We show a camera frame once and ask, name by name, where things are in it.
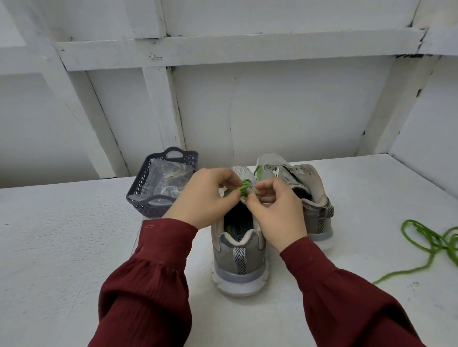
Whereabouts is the person's right hand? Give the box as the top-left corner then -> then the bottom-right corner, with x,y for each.
246,177 -> 309,254

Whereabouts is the person's left hand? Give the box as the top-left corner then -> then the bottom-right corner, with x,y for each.
163,167 -> 243,230

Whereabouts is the grey mesh shoe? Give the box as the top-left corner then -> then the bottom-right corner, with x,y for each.
210,166 -> 271,297
254,152 -> 336,251

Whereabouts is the green shoelace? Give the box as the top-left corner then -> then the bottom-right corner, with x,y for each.
373,219 -> 458,286
223,166 -> 264,199

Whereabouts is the person's right forearm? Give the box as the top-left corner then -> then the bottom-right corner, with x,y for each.
279,236 -> 427,347

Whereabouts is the person's left forearm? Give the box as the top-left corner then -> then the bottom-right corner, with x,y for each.
88,217 -> 199,347

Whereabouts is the clear plastic bag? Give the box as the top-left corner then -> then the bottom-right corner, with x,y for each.
140,159 -> 196,200

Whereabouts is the dark plastic lattice basket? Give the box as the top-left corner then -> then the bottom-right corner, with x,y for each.
126,146 -> 200,219

